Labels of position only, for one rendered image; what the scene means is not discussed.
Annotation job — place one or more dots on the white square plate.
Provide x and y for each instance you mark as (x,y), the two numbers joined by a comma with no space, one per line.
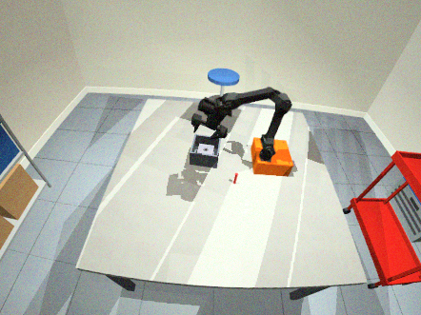
(206,149)

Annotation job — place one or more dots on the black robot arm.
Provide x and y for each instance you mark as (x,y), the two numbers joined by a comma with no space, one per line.
(234,100)

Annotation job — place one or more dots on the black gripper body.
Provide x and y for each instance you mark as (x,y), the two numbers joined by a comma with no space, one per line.
(210,123)

